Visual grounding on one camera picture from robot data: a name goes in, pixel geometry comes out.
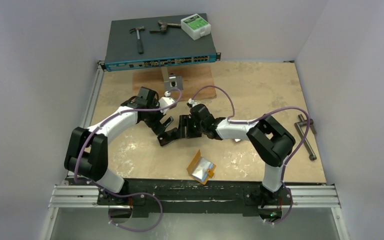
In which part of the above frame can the orange leather card holder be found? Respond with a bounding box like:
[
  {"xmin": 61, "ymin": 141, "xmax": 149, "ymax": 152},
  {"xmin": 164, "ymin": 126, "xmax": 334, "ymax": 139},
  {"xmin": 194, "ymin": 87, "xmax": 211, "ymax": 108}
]
[{"xmin": 186, "ymin": 150, "xmax": 217, "ymax": 185}]

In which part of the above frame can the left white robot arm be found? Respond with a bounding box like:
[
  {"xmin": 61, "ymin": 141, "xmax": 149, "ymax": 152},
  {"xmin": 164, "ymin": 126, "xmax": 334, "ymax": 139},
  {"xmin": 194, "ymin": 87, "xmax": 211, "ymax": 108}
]
[{"xmin": 64, "ymin": 87, "xmax": 179, "ymax": 205}]

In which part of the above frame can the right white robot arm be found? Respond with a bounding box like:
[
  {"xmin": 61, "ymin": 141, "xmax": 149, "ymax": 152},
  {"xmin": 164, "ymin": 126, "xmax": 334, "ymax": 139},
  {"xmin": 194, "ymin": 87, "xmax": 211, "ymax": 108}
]
[{"xmin": 186, "ymin": 102, "xmax": 296, "ymax": 204}]

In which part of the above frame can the wooden board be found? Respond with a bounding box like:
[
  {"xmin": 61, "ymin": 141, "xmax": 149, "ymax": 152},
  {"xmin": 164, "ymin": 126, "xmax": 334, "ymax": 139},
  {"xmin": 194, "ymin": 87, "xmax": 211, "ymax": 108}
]
[{"xmin": 132, "ymin": 64, "xmax": 217, "ymax": 102}]

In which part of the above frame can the claw hammer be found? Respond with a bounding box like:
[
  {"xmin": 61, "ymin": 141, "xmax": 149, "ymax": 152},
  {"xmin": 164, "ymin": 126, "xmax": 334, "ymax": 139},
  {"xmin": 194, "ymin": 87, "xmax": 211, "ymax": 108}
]
[{"xmin": 129, "ymin": 26, "xmax": 145, "ymax": 55}]

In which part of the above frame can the rusty pliers tool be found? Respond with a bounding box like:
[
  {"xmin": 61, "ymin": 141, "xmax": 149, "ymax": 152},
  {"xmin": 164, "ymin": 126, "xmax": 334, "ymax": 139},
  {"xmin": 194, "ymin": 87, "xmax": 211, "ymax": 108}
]
[{"xmin": 149, "ymin": 20, "xmax": 182, "ymax": 34}]

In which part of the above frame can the white green electrical box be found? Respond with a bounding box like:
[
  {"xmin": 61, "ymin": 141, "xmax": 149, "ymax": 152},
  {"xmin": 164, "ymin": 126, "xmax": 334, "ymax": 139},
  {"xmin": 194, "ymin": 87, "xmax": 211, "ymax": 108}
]
[{"xmin": 180, "ymin": 13, "xmax": 211, "ymax": 41}]

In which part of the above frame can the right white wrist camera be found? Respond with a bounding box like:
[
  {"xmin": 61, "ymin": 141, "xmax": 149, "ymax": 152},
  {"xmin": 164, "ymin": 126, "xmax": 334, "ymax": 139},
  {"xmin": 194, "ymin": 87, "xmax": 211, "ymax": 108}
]
[{"xmin": 186, "ymin": 98, "xmax": 203, "ymax": 113}]

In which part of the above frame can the metal post bracket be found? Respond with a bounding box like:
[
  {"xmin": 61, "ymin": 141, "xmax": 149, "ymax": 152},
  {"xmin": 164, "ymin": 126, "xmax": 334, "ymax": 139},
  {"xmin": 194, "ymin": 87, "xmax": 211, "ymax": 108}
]
[{"xmin": 161, "ymin": 66, "xmax": 184, "ymax": 91}]

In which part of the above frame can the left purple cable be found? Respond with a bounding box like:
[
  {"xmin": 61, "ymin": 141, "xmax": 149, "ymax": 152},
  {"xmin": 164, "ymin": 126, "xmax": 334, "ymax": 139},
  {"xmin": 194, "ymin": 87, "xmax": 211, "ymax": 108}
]
[{"xmin": 73, "ymin": 87, "xmax": 184, "ymax": 233}]

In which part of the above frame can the purple cable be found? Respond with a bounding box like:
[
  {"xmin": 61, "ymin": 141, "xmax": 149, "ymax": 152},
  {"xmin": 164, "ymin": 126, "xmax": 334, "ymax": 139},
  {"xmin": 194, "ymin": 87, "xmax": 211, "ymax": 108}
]
[
  {"xmin": 188, "ymin": 85, "xmax": 312, "ymax": 226},
  {"xmin": 73, "ymin": 87, "xmax": 184, "ymax": 233}
]

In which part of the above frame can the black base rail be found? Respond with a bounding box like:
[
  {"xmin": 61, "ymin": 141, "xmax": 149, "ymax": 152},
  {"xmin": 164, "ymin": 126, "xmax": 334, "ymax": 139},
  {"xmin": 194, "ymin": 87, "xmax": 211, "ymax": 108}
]
[{"xmin": 97, "ymin": 178, "xmax": 292, "ymax": 220}]

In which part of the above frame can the blue network switch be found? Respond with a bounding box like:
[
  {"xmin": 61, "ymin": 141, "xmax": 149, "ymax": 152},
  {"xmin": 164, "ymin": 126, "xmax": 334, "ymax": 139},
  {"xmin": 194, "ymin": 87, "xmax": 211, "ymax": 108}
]
[{"xmin": 100, "ymin": 15, "xmax": 221, "ymax": 72}]

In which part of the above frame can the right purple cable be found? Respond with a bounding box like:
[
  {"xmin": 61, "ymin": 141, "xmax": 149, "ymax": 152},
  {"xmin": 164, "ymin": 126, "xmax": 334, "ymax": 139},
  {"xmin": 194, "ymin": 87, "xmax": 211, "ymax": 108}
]
[{"xmin": 188, "ymin": 85, "xmax": 312, "ymax": 226}]

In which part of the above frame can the aluminium frame rail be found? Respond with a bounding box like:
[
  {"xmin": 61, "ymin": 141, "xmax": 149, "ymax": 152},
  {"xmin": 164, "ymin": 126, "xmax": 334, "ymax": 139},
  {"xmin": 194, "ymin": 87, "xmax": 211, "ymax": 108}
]
[{"xmin": 47, "ymin": 64, "xmax": 342, "ymax": 210}]

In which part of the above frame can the grey metal crank handle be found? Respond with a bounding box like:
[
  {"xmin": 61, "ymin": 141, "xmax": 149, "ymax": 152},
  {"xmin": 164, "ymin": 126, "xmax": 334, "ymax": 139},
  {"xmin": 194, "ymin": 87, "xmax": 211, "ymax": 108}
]
[{"xmin": 294, "ymin": 114, "xmax": 317, "ymax": 161}]

